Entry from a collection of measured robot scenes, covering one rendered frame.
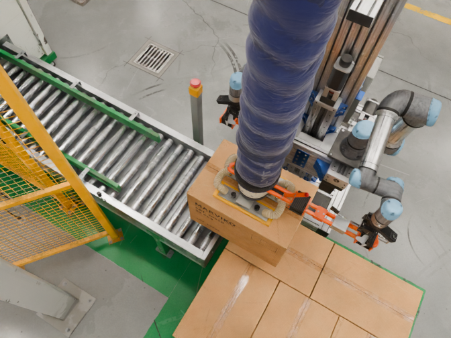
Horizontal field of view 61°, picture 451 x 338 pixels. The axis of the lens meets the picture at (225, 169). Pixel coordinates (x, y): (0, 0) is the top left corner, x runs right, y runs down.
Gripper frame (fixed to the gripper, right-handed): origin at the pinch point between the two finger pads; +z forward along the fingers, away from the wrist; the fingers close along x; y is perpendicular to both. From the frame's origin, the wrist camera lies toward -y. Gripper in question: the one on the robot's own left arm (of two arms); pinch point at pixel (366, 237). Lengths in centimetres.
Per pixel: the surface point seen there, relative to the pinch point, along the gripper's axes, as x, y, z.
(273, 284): 26, 26, 66
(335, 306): 18, -12, 66
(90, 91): -31, 212, 59
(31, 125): 46, 146, -40
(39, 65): -30, 263, 59
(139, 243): 37, 130, 120
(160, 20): -175, 255, 117
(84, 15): -138, 329, 117
